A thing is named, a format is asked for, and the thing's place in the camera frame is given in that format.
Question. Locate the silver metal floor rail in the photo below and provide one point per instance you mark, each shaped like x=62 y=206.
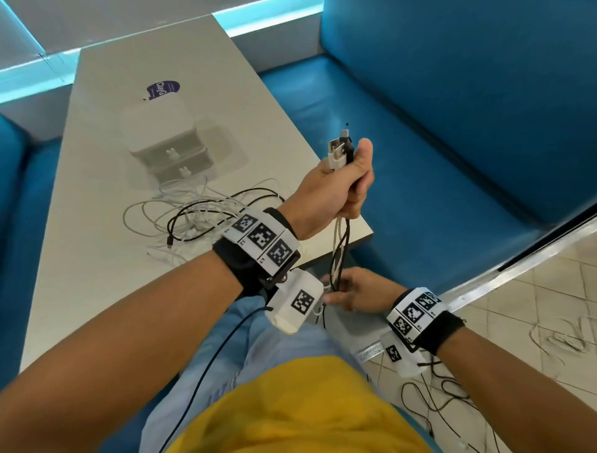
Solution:
x=536 y=256

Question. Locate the white table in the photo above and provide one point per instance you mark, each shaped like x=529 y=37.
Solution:
x=140 y=56

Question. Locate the blue sofa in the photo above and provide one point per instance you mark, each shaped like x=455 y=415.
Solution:
x=443 y=140
x=28 y=196

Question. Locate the person's right forearm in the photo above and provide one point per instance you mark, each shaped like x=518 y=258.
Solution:
x=513 y=396

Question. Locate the white mini drawer box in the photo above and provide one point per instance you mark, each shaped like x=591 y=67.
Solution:
x=154 y=121

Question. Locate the light blue jeans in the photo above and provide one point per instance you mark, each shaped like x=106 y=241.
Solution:
x=261 y=345

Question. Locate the person's right hand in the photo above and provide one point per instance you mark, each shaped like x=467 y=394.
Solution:
x=368 y=291

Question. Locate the person's left forearm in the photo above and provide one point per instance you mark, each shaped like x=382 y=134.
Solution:
x=93 y=350

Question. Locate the yellow shirt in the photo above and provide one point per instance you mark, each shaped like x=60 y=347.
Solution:
x=303 y=410

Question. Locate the cyan wall light strips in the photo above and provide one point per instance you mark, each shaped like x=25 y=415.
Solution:
x=28 y=86

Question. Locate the round purple sticker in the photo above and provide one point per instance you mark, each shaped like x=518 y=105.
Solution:
x=163 y=88

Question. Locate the person's left hand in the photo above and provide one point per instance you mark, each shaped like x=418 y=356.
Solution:
x=326 y=196

